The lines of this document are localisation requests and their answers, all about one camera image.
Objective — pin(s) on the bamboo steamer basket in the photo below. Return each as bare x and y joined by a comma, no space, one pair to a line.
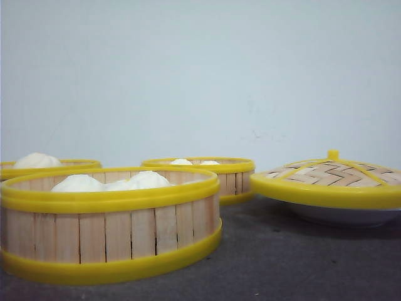
8,171
233,173
92,238

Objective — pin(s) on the woven bamboo steamer lid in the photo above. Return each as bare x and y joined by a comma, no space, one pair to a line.
331,182

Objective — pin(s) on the white bun back basket right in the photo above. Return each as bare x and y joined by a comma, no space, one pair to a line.
209,162

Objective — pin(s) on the white bun front right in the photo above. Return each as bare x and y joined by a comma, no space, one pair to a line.
148,180

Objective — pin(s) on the white bun front middle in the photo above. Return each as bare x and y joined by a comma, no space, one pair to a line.
121,185

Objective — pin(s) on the white bun front left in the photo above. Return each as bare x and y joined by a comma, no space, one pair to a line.
78,183

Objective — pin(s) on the white plate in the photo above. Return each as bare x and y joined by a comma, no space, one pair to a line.
342,217

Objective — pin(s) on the large white bun far left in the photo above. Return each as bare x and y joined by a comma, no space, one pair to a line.
37,160

